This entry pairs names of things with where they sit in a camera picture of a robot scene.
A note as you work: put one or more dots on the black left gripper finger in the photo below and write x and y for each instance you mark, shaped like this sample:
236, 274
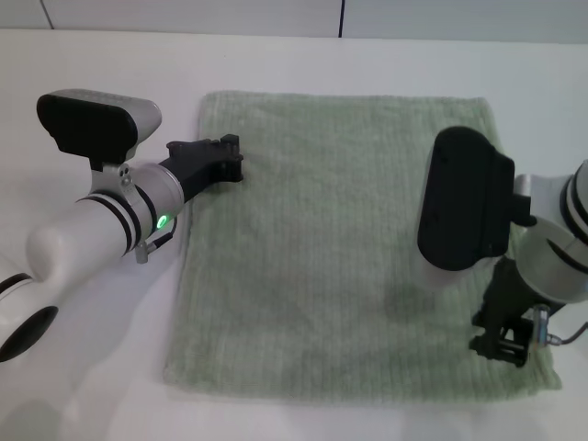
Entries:
231, 144
236, 169

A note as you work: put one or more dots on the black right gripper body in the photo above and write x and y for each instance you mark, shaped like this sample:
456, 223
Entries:
505, 294

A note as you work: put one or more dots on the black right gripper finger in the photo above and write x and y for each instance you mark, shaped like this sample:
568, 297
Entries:
516, 351
484, 347

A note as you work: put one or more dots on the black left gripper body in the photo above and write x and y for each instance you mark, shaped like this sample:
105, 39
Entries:
200, 161

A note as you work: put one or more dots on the light green ribbed towel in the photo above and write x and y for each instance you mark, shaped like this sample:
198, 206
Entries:
312, 257

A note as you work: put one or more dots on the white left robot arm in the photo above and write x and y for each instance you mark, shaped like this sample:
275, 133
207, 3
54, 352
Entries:
92, 229

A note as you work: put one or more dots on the black vertical background strip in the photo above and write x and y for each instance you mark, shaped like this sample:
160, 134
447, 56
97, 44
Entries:
341, 18

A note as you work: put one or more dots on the left wrist camera housing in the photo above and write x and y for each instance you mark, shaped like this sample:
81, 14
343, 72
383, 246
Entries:
87, 124

